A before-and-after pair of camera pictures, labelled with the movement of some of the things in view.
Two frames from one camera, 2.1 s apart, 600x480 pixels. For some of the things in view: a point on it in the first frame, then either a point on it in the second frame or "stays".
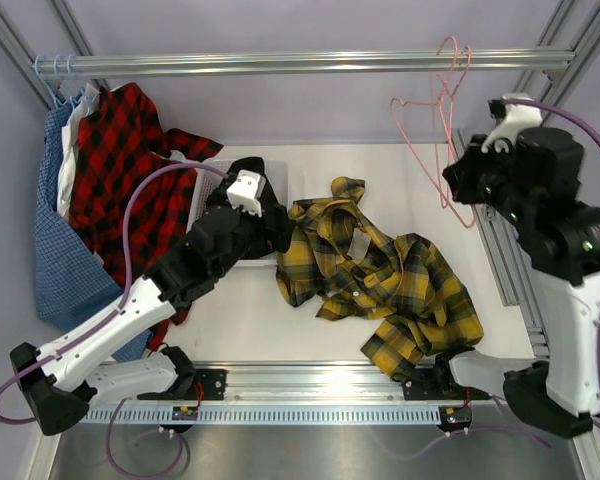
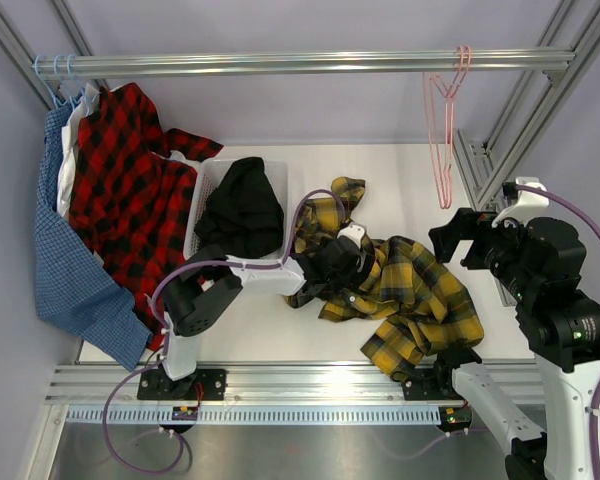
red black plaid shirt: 132,187 stays
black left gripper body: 251,235 → 348,279
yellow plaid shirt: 331,250 stays
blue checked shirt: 72,285 stays
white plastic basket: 277,174 stays
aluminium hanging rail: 295,62 stays
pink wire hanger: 436,106 → 450,113
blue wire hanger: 36,69 stays
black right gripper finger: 460,178 → 462,226
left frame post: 19,50 stays
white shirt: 70,149 stays
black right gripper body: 491,170 → 490,245
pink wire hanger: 426,124 → 450,128
